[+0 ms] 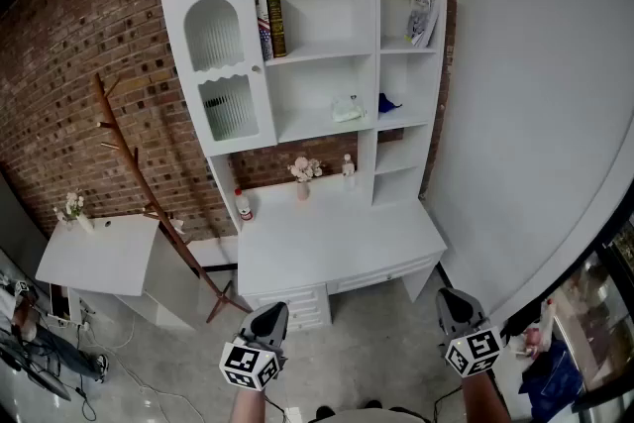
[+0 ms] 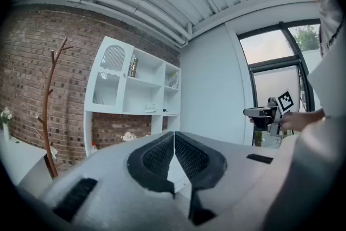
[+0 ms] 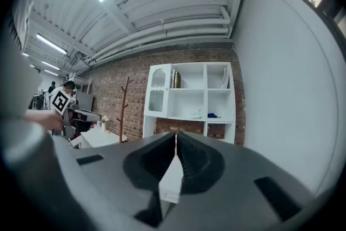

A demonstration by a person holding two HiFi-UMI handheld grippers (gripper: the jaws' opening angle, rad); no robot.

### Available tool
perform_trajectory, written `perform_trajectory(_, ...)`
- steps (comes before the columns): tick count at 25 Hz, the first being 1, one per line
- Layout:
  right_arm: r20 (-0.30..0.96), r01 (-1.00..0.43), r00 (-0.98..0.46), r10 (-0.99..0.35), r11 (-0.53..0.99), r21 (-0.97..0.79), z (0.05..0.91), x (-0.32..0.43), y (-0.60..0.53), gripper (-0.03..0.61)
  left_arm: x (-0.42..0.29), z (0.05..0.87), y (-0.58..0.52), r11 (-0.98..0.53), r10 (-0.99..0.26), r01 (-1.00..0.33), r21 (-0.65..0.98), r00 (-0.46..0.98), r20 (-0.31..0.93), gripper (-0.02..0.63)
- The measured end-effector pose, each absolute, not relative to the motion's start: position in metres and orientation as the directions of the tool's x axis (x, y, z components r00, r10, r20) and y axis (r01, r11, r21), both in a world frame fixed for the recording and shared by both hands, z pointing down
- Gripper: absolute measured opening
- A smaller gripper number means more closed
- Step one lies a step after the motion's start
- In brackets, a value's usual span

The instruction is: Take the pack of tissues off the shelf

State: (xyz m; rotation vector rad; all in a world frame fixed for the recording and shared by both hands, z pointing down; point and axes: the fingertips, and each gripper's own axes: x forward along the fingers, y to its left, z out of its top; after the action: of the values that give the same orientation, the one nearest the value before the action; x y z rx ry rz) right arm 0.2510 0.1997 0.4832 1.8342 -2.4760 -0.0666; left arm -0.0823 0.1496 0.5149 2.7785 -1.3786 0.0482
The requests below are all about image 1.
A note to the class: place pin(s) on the white bottle with red cap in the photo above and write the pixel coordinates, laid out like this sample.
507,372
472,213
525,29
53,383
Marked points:
243,205

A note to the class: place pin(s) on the yellow-green topped magazine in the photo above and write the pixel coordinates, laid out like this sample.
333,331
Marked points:
421,15

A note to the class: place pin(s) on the white desk with hutch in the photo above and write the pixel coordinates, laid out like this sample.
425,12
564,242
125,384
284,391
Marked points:
322,15

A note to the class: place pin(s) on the white vase with white flowers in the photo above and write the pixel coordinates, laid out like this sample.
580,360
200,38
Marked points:
74,210

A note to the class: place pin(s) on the blue cloth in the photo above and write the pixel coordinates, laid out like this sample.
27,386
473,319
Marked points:
386,104

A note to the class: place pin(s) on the white power strip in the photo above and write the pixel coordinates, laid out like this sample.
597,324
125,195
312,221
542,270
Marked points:
81,324

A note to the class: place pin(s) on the person's left forearm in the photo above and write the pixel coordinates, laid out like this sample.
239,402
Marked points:
250,408

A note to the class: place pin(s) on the blue bag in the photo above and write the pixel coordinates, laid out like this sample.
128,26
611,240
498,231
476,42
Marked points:
550,376

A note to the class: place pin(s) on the white side table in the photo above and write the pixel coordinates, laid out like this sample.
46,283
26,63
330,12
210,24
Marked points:
99,252

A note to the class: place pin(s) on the wooden coat rack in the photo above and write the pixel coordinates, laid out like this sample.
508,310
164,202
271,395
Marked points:
130,158

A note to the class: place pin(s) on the pink vase with pale flowers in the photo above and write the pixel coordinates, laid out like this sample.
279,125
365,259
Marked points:
303,173

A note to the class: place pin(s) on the person's right forearm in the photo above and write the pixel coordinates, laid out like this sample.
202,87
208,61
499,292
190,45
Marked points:
483,398

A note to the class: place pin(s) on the person's light shirt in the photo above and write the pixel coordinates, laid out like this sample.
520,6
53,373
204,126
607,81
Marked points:
366,416

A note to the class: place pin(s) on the clear plastic bag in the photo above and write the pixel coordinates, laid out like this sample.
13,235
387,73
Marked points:
347,109

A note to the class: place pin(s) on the small clear bottle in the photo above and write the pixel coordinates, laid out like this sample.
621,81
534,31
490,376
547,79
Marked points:
348,171

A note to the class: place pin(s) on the white plastic bag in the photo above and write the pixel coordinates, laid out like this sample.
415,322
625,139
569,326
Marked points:
540,332

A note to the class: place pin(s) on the flag and newsprint book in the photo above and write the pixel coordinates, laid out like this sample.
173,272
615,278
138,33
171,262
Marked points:
263,30

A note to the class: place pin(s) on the black framed glass door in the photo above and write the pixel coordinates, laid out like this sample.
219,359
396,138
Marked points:
614,312

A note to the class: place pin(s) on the person's black shoe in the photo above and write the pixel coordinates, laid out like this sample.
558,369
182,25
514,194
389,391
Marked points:
373,404
325,412

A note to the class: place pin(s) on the white arched ribbed-glass cabinet door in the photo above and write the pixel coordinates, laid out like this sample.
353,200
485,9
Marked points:
251,39

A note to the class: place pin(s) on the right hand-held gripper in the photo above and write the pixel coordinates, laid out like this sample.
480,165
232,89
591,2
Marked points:
473,351

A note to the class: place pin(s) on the brass door knob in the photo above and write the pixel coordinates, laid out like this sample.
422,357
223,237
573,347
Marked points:
256,69

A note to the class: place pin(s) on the brown gold-trimmed book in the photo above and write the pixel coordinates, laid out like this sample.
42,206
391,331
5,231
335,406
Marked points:
276,25

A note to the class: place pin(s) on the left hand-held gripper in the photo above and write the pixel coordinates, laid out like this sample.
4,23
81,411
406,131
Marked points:
250,364

